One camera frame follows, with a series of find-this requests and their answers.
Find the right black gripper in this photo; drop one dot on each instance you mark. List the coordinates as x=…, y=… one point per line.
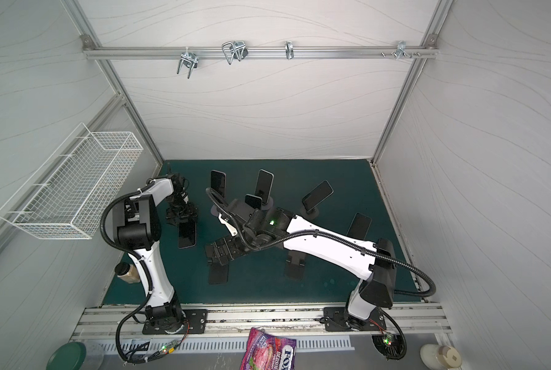
x=222, y=249

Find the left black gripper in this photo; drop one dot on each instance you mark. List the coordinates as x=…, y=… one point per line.
x=181, y=215

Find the round stand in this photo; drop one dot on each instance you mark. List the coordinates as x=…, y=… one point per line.
x=268, y=205
x=309, y=215

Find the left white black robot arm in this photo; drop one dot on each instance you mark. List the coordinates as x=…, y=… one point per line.
x=131, y=224

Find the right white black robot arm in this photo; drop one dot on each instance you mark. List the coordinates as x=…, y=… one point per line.
x=372, y=262

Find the front left folding stand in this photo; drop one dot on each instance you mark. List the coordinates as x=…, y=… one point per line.
x=218, y=274

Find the folding stand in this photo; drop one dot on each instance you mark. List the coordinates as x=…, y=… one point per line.
x=218, y=274
x=295, y=265

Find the front right folding stand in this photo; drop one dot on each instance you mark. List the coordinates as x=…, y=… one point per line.
x=295, y=265

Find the black capped glass bottle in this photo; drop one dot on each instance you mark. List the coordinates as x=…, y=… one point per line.
x=127, y=272

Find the pink snack bag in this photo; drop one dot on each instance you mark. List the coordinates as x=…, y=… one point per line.
x=265, y=351

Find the white vent grille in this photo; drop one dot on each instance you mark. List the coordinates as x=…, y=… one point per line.
x=215, y=345

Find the left metal U-bolt clamp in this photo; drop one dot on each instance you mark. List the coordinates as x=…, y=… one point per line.
x=188, y=62

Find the metal u-bolt clamp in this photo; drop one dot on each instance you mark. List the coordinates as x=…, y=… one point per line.
x=188, y=62
x=235, y=50

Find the centre metal U-bolt clamp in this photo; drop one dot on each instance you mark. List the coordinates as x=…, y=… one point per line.
x=235, y=50

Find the aluminium cross bar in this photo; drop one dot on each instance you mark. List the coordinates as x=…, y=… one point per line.
x=255, y=53

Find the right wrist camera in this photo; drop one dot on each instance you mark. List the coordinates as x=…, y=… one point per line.
x=232, y=229

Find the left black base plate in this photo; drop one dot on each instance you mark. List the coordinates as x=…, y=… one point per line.
x=194, y=322

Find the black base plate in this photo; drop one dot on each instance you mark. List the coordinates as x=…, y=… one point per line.
x=194, y=322
x=338, y=319

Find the white wire basket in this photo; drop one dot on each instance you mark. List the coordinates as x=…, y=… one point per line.
x=64, y=198

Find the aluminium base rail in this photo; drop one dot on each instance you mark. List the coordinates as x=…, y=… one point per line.
x=285, y=319

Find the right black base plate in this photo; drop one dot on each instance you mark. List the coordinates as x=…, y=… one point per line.
x=338, y=319

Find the small metal bracket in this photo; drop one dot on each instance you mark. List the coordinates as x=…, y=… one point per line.
x=289, y=50

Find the right metal bolt bracket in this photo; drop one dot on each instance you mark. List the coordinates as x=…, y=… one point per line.
x=401, y=52

